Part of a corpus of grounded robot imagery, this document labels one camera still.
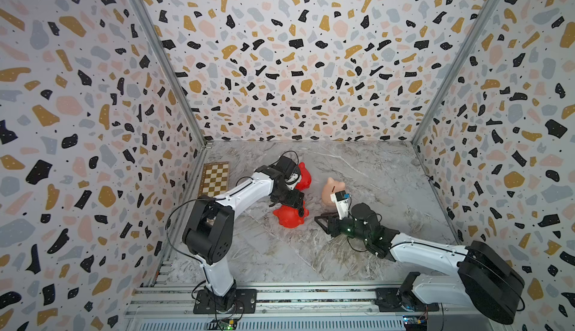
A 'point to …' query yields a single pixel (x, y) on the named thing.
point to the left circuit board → (224, 324)
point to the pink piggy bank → (332, 187)
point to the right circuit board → (415, 323)
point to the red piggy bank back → (305, 180)
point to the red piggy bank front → (290, 217)
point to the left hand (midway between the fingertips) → (297, 202)
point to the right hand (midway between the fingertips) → (318, 218)
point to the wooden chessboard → (215, 179)
